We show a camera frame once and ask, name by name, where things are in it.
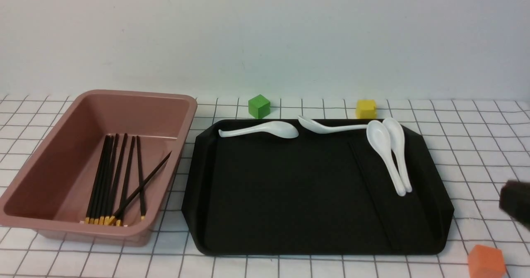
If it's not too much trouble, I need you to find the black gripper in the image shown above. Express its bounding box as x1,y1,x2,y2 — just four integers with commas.
499,180,530,230

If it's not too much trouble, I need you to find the black chopstick gold band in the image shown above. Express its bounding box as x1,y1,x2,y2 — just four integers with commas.
106,151,172,225
119,136,136,208

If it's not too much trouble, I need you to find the orange cube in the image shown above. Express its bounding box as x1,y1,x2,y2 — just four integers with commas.
467,244,507,278

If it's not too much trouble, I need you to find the white spoon far right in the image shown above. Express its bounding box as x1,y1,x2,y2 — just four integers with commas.
382,117,412,193

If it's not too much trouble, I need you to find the white spoon front right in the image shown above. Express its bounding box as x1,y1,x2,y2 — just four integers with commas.
366,120,406,197

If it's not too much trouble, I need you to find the yellow cube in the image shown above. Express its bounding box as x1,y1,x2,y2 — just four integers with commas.
355,99,377,119

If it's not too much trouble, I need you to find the black plastic tray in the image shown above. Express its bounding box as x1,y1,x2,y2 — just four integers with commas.
182,119,454,255

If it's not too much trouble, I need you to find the white spoon upside down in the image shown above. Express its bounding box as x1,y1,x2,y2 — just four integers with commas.
298,115,367,134

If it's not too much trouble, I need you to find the white spoon left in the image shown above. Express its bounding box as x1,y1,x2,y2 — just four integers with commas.
218,121,299,139

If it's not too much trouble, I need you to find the green cube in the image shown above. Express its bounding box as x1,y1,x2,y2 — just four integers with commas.
248,94,271,119

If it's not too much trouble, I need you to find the black chopstick apart in bin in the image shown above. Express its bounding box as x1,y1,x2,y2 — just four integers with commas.
136,135,147,221

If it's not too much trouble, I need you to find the black chopstick bundle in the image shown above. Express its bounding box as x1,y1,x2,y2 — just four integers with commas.
103,133,120,225
104,133,128,225
94,135,114,225
89,135,114,225

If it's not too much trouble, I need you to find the black chopstick leftmost in bin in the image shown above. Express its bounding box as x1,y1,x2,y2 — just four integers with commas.
84,135,112,224

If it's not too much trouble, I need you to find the pink plastic bin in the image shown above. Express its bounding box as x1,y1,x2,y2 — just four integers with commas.
1,90,198,247

